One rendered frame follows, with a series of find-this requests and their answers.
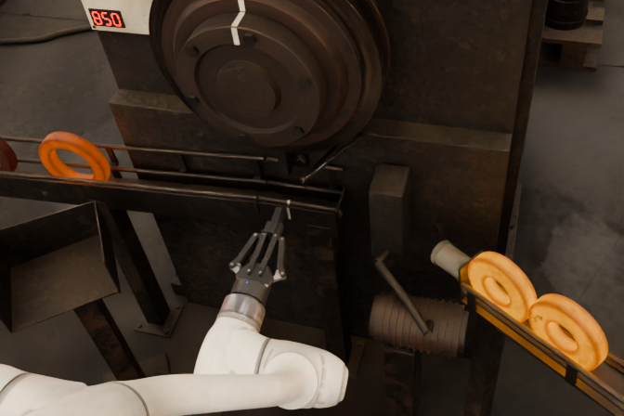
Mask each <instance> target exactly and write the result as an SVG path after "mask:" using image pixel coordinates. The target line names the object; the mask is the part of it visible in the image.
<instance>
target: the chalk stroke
mask: <svg viewBox="0 0 624 416"><path fill-rule="evenodd" d="M238 1H239V6H240V11H245V6H244V2H243V0H238ZM244 14H245V12H240V13H239V15H238V16H237V18H236V19H235V20H234V22H233V23H232V25H231V26H236V27H237V26H238V24H239V22H240V21H241V19H242V17H243V15H244ZM231 31H232V35H233V40H234V45H239V44H240V41H239V36H238V32H237V28H231Z"/></svg>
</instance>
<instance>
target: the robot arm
mask: <svg viewBox="0 0 624 416"><path fill-rule="evenodd" d="M283 218H284V212H283V208H282V207H276V209H275V212H274V214H273V216H272V219H271V221H267V222H266V226H265V228H264V229H262V230H261V233H256V232H255V233H254V234H253V235H252V237H251V238H250V239H249V240H248V242H247V243H246V245H245V246H244V247H243V249H242V250H241V252H240V254H239V255H238V256H237V258H236V259H234V260H233V261H232V262H230V263H229V266H230V269H231V271H232V272H235V273H236V281H235V283H234V285H233V288H232V290H231V293H230V294H229V295H227V296H226V297H225V300H224V302H223V304H222V306H221V309H220V311H219V314H218V315H217V317H216V321H215V323H214V325H213V327H212V328H211V329H210V330H209V331H208V333H207V335H206V336H205V338H204V341H203V343H202V345H201V350H200V353H199V355H198V358H197V362H196V365H195V370H194V373H193V374H173V375H162V376H154V377H149V378H143V379H138V380H131V381H118V382H107V383H102V384H98V385H92V386H87V385H86V384H85V383H78V382H72V381H66V380H61V379H57V378H53V377H48V376H44V375H39V374H34V373H30V372H27V371H23V370H19V369H16V368H14V367H11V366H8V365H3V364H0V416H183V415H190V414H200V413H210V412H219V411H230V410H248V409H259V408H267V407H275V406H279V407H281V408H284V409H287V410H296V409H310V408H318V409H321V408H328V407H332V406H335V405H337V404H338V403H339V402H340V401H342V400H343V399H344V396H345V389H346V384H347V378H348V369H347V367H346V366H345V364H344V363H343V361H342V360H341V359H339V358H338V357H337V356H335V355H333V354H332V353H330V352H328V351H325V350H323V349H320V348H316V347H314V346H310V345H307V344H299V343H296V342H291V341H282V340H275V339H271V338H267V337H265V336H263V335H261V334H259V332H260V328H261V325H262V322H263V319H264V316H265V313H266V310H265V304H266V301H267V297H268V294H269V291H270V289H271V288H272V287H273V286H274V284H275V282H276V281H279V280H282V281H286V280H287V277H286V274H285V259H286V246H287V244H286V240H285V238H284V237H281V234H282V231H283V224H282V220H283ZM268 238H269V239H270V240H271V241H270V243H269V245H268V248H267V251H266V255H265V258H263V260H262V263H260V262H261V259H262V256H263V254H264V251H265V248H266V247H267V242H268ZM278 246H279V256H278V269H277V270H276V272H275V276H273V275H272V272H271V270H270V268H271V264H272V261H273V259H274V256H275V253H276V251H277V249H278ZM255 247H256V248H255ZM254 249H255V251H254ZM253 251H254V254H253V256H252V258H251V261H250V263H249V264H248V265H246V266H244V267H242V266H243V265H244V264H245V262H246V261H247V259H248V258H249V257H250V255H251V254H252V252H253Z"/></svg>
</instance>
